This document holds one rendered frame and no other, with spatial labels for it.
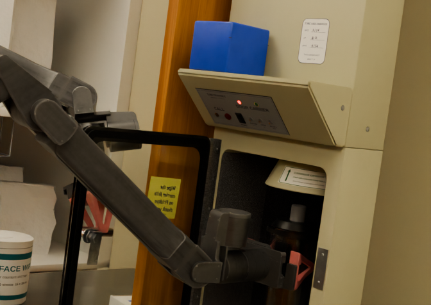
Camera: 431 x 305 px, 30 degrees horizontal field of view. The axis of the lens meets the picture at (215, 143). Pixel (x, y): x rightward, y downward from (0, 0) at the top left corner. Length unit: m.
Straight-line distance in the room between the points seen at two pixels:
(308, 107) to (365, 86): 0.13
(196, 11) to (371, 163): 0.46
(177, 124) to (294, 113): 0.32
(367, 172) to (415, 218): 0.39
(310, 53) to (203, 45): 0.19
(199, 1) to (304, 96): 0.39
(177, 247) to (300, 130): 0.29
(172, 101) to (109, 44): 1.06
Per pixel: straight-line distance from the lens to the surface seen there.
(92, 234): 1.39
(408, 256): 1.81
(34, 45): 2.55
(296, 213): 1.51
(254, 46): 1.46
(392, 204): 1.82
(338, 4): 1.41
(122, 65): 2.47
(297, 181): 1.45
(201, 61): 1.46
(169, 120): 1.56
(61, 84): 1.53
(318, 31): 1.43
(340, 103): 1.34
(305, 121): 1.34
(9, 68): 1.15
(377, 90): 1.42
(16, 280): 1.89
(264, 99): 1.37
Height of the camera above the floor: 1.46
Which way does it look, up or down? 3 degrees down
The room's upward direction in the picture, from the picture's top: 8 degrees clockwise
